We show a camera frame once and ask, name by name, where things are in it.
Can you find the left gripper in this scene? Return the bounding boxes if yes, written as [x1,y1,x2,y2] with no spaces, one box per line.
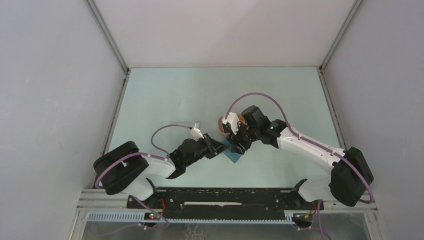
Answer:
[184,133,229,168]

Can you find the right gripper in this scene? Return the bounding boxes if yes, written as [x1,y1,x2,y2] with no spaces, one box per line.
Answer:
[226,120,259,156]

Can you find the blue card holder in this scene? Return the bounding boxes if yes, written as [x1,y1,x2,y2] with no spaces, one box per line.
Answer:
[223,138,243,163]

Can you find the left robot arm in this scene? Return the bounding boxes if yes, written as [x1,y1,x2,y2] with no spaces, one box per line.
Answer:
[93,133,229,208]

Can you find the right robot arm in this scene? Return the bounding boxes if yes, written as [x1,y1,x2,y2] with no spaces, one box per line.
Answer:
[221,105,374,209]

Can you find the pink oval tray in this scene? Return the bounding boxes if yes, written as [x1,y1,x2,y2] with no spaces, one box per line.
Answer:
[217,114,246,137]

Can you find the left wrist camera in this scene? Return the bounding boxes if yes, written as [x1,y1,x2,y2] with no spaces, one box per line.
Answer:
[190,121,204,140]

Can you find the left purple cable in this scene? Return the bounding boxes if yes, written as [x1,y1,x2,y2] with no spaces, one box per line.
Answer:
[94,124,195,190]

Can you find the purple cable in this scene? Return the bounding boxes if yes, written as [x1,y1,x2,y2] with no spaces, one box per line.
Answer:
[94,124,195,190]
[224,92,375,205]

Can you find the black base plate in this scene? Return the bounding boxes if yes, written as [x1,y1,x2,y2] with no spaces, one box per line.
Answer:
[146,187,324,221]

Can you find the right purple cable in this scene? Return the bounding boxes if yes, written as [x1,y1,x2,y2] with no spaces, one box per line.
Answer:
[224,92,375,205]

